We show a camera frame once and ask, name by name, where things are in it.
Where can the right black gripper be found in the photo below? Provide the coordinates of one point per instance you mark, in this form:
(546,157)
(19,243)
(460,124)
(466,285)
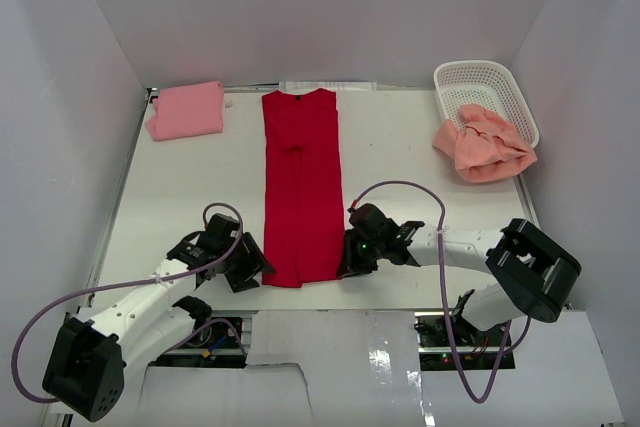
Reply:
(350,264)

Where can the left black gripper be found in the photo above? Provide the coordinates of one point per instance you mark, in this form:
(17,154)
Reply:
(242,280)

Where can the red t shirt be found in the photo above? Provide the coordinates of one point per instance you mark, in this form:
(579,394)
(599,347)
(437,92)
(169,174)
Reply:
(304,208)

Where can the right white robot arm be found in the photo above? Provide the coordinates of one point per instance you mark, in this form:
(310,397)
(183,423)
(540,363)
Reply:
(533,275)

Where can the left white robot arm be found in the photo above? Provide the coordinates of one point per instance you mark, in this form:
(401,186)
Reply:
(92,360)

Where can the folded pink t shirt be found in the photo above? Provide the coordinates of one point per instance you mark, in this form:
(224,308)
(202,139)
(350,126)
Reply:
(187,111)

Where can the salmon t shirt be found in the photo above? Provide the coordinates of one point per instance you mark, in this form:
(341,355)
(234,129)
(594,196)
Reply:
(486,148)

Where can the papers at table back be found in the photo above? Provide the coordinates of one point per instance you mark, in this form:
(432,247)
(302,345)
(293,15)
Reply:
(307,86)

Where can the white plastic basket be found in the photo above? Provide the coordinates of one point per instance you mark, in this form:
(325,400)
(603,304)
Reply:
(485,83)

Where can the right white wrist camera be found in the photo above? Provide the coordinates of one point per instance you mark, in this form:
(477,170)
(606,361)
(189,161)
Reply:
(354,207)

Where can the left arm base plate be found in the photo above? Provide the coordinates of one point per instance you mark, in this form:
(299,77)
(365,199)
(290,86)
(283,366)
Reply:
(218,346)

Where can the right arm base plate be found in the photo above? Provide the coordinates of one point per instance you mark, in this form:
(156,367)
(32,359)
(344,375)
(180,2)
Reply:
(434,351)

